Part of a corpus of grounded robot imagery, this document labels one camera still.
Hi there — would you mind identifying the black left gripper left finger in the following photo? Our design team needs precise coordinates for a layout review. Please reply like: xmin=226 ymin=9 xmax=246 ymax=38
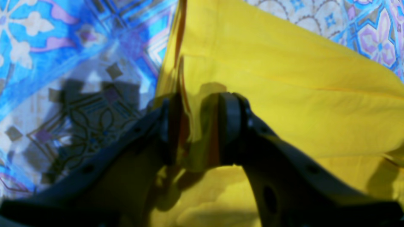
xmin=1 ymin=94 xmax=182 ymax=227

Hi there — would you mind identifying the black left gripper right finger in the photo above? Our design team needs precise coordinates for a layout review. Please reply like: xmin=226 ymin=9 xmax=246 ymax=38
xmin=218 ymin=92 xmax=403 ymax=227

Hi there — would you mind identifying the yellow T-shirt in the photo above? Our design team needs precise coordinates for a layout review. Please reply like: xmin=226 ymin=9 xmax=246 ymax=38
xmin=150 ymin=0 xmax=403 ymax=227

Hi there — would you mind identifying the patterned tablecloth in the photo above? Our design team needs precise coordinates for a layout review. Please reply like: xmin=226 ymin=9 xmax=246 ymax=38
xmin=0 ymin=0 xmax=404 ymax=202

